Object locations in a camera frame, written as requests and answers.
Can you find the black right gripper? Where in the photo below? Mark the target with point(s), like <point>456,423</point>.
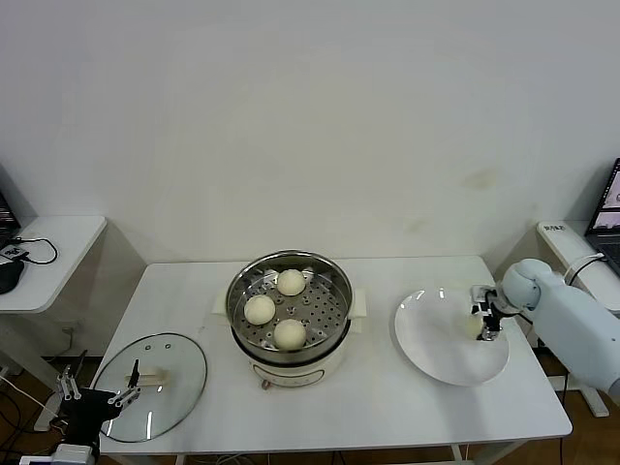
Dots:
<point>491,302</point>

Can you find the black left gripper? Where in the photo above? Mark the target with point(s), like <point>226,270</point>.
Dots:
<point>87,414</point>

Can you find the white steamed baozi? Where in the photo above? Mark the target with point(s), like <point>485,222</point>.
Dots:
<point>291,282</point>
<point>472,327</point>
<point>289,334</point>
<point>260,310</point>

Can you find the glass pot lid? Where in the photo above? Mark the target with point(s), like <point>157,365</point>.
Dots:
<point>184,368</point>

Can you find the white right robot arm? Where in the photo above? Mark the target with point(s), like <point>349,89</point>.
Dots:
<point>567,324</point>

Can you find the stainless steel steamer basket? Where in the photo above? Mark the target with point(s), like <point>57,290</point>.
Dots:
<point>324,310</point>

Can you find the cream electric steamer pot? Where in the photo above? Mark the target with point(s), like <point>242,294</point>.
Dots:
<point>290,375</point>

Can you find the white round plate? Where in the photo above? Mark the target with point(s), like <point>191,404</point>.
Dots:
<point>436,339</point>

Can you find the white side table with mouse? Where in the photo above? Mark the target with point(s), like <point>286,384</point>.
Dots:
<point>63,252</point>

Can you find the black computer mouse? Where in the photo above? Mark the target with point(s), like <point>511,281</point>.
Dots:
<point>9,277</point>

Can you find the black laptop pink screen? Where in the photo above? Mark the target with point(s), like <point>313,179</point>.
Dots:
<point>605,218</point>

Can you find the black laptop dark screen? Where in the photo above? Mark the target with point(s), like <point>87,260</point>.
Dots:
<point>6,213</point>

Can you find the white wall socket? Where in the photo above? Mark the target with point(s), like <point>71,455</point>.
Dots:
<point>71,329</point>

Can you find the white work table frame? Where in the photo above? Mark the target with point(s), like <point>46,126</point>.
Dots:
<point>459,457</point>

